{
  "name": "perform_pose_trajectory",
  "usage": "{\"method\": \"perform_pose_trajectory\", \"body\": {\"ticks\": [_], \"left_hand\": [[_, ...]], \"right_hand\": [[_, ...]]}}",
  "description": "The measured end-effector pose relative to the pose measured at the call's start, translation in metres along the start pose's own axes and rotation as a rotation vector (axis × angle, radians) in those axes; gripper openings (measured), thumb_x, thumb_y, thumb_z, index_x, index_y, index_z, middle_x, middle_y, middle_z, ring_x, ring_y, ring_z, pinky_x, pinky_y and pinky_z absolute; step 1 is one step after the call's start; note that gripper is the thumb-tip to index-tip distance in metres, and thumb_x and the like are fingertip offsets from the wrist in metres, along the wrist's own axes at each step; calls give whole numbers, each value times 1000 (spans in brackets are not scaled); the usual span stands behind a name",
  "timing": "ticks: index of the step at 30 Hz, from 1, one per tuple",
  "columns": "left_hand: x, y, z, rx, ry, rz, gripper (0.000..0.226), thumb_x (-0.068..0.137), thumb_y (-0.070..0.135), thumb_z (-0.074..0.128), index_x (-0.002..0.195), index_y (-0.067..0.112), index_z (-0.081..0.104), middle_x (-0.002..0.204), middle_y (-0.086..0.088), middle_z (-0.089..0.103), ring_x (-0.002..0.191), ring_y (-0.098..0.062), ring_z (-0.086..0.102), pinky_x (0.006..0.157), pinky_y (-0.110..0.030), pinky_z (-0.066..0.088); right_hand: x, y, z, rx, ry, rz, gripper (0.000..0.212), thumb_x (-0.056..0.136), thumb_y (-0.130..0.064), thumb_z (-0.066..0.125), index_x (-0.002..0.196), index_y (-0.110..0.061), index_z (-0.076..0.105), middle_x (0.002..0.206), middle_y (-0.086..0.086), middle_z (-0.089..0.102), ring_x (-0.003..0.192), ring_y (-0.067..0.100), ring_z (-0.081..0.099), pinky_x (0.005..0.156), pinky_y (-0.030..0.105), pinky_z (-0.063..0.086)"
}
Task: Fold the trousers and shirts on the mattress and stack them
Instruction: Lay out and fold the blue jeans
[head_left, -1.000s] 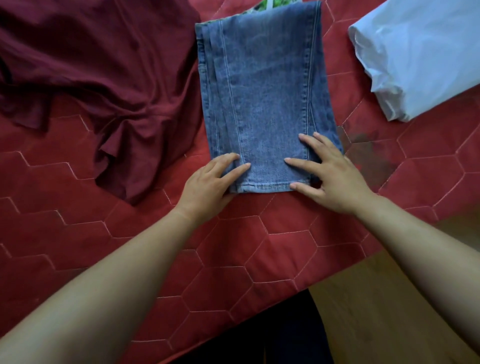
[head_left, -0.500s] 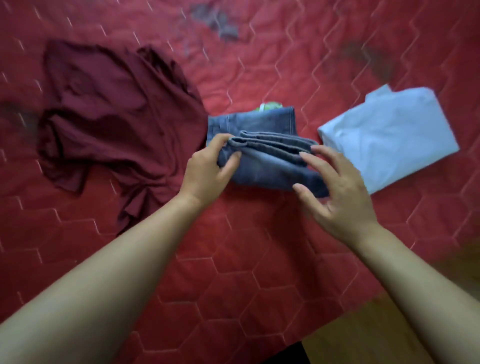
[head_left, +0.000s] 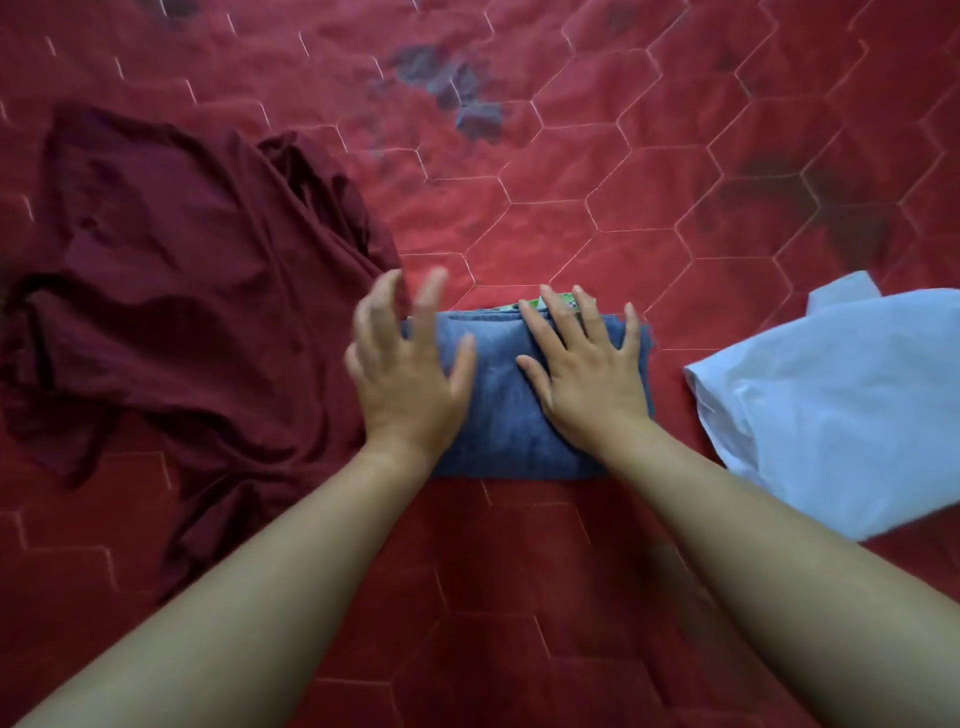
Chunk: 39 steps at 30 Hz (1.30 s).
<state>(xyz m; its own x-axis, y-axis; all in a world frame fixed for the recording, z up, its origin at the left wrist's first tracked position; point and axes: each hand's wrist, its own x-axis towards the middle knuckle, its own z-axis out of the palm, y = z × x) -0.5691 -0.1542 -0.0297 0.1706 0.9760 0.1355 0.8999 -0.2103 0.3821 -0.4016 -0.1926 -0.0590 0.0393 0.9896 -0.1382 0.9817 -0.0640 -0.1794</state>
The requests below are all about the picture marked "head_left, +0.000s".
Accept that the person's right forearm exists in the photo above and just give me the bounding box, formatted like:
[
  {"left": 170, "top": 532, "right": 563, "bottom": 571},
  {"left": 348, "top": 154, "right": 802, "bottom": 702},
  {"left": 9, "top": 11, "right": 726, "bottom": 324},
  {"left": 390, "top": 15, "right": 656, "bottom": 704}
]
[{"left": 596, "top": 414, "right": 960, "bottom": 728}]

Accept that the white crumpled garment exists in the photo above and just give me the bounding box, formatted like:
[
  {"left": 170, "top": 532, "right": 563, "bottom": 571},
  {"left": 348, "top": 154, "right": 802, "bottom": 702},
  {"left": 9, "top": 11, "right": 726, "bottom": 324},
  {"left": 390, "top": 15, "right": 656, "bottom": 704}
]
[{"left": 684, "top": 270, "right": 960, "bottom": 543}]

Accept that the maroon crumpled shirt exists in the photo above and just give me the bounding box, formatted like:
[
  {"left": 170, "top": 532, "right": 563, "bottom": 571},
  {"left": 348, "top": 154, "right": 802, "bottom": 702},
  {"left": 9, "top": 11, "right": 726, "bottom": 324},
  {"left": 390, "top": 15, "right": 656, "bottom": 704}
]
[{"left": 0, "top": 101, "right": 410, "bottom": 605}]

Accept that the person's right hand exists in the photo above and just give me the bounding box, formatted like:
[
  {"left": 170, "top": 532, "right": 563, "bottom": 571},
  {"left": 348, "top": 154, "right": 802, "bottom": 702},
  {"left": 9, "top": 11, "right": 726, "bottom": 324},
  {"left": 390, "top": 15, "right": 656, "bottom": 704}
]
[{"left": 515, "top": 283, "right": 652, "bottom": 451}]

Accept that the red quilted bedspread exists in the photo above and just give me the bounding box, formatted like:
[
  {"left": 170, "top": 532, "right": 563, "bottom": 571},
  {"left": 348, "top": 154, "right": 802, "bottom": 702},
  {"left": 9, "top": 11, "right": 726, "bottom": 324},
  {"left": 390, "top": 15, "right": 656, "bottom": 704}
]
[{"left": 0, "top": 0, "right": 960, "bottom": 728}]

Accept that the blue garment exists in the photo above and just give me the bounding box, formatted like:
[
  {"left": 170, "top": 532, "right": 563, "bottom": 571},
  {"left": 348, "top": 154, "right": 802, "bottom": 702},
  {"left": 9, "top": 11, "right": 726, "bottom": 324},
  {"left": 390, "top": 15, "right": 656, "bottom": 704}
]
[{"left": 401, "top": 294, "right": 656, "bottom": 482}]

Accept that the person's left forearm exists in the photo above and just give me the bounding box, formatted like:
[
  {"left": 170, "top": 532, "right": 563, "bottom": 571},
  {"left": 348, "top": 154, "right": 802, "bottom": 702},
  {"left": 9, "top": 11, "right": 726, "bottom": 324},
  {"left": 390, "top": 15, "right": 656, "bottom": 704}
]
[{"left": 13, "top": 438, "right": 440, "bottom": 728}]

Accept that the person's left hand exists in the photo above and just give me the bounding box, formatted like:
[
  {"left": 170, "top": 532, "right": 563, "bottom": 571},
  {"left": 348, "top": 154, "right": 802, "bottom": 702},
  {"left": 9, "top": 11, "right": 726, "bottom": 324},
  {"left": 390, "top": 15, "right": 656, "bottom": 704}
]
[{"left": 343, "top": 267, "right": 478, "bottom": 468}]

